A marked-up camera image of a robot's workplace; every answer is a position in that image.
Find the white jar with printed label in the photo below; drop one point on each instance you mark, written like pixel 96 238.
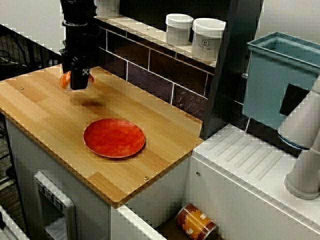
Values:
pixel 207 42

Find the small white block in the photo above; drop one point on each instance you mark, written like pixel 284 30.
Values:
pixel 64 80

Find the white toy kitchen cabinet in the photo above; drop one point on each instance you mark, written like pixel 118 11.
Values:
pixel 95 200

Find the red round plate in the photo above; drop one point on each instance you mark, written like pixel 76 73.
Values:
pixel 112 137

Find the beige shelf ledge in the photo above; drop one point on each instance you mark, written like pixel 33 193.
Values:
pixel 140 30

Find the dark tile backsplash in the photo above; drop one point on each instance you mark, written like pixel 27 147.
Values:
pixel 150 75

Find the grey toy faucet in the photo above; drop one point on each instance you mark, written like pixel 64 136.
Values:
pixel 300 125

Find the aluminium frame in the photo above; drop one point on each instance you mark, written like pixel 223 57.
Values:
pixel 10 225

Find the white toy dishwasher door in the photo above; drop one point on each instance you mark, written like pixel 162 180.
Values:
pixel 40 180

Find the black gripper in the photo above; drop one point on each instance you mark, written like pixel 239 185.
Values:
pixel 81 45

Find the orange soup can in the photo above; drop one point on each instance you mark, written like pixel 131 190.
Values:
pixel 195 222

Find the teal plastic bin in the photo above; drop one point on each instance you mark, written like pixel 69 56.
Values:
pixel 265 82

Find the black cabinet column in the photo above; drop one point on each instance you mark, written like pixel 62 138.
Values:
pixel 232 75

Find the white toy sink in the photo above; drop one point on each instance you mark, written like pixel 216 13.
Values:
pixel 237 180

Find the white lidded jar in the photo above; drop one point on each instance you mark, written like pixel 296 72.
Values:
pixel 107 7
pixel 177 30

